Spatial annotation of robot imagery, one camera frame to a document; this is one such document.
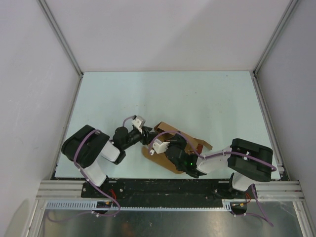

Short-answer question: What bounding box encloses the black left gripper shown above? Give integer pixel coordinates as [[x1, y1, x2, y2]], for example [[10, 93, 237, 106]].
[[122, 125, 158, 150]]

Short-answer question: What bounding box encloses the brown cardboard paper box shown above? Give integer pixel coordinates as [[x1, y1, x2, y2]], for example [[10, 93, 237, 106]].
[[142, 121, 213, 178]]

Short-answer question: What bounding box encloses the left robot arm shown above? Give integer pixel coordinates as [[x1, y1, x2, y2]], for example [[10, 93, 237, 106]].
[[61, 125, 157, 198]]

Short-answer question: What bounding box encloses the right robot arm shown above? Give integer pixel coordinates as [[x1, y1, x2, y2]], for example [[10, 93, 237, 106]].
[[165, 132, 277, 198]]

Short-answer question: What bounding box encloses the small red packet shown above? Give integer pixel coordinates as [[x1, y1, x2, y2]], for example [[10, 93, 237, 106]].
[[196, 144, 203, 155]]

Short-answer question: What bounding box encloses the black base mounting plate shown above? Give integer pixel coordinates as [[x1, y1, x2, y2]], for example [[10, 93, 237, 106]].
[[81, 178, 253, 199]]

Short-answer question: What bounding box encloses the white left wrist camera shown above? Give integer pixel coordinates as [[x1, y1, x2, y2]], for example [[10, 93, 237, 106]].
[[132, 116, 146, 129]]

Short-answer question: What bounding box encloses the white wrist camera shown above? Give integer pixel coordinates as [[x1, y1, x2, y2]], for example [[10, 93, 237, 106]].
[[149, 139, 169, 156], [132, 116, 146, 129]]

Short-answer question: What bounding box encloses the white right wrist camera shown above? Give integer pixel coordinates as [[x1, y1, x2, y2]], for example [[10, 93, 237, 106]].
[[149, 139, 169, 156]]

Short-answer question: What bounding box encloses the grey slotted cable duct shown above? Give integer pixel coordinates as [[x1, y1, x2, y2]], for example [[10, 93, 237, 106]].
[[44, 198, 233, 212]]

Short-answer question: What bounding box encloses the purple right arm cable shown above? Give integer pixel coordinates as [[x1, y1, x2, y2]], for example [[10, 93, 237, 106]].
[[147, 131, 277, 227]]

